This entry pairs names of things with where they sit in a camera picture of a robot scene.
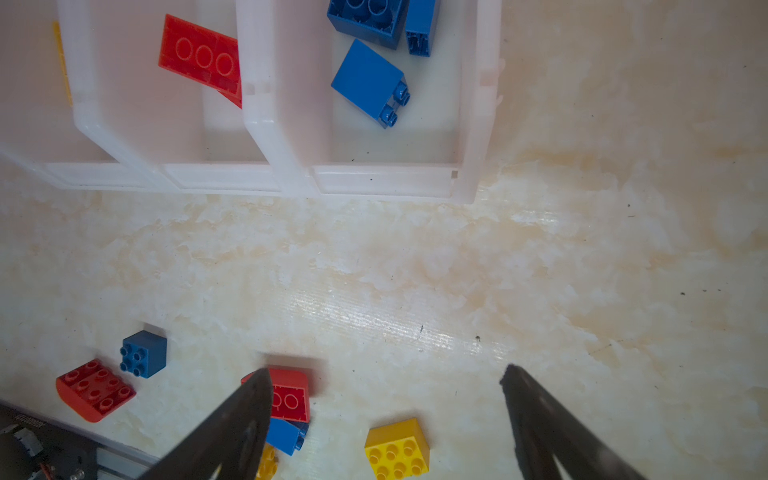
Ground red curved lego brick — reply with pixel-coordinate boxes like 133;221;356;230
55;359;136;423

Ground yellow square lego brick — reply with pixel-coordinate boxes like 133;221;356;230
364;418;430;480

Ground small blue lego brick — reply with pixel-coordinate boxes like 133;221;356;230
119;330;167;378

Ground blue lego brick under red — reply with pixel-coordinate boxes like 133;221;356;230
266;418;309;456

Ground yellow oval lego piece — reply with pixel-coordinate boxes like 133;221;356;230
255;444;279;480

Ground white three-compartment plastic bin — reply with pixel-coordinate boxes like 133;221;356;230
1;1;504;204

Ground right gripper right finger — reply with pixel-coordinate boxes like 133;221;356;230
500;364;643;480

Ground blue sloped lego brick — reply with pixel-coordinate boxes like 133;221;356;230
331;40;411;129

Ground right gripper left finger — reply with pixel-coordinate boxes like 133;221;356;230
141;368;272;480

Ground aluminium front rail frame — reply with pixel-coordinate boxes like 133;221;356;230
1;402;157;480

